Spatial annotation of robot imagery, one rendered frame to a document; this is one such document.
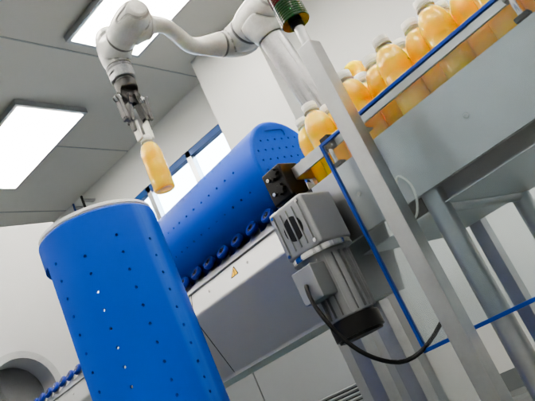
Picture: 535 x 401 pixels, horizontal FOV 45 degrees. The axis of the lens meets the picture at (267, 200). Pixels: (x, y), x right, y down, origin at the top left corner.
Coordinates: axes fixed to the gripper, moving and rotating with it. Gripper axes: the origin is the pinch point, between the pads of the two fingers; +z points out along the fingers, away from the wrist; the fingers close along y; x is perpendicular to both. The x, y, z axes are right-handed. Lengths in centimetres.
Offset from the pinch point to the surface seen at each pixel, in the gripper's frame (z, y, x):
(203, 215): 38.7, 1.9, 14.1
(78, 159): -185, -206, -326
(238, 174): 36.0, 2.7, 33.9
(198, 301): 60, 0, -4
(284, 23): 29, 29, 85
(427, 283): 89, 28, 87
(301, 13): 29, 28, 88
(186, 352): 81, 44, 37
